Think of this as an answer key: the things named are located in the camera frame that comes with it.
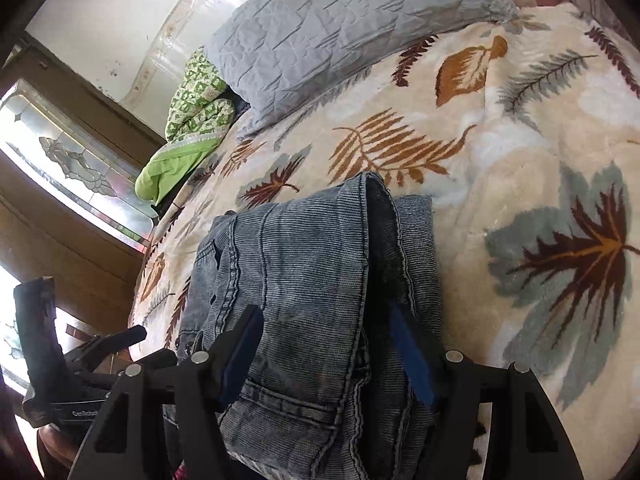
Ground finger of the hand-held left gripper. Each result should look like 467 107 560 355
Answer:
95 349 178 378
65 325 147 361

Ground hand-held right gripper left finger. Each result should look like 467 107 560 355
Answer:
80 305 265 480

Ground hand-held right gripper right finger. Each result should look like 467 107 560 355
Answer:
387 305 583 480

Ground blue denim pants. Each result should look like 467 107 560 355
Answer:
170 170 451 480

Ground patterned glass window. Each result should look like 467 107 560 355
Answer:
0 80 156 253

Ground cream leaf print blanket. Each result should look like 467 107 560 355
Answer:
127 2 640 480

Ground green patterned quilt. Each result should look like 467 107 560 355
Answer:
135 47 236 206

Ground grey quilted pillow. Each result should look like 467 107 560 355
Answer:
202 0 518 131

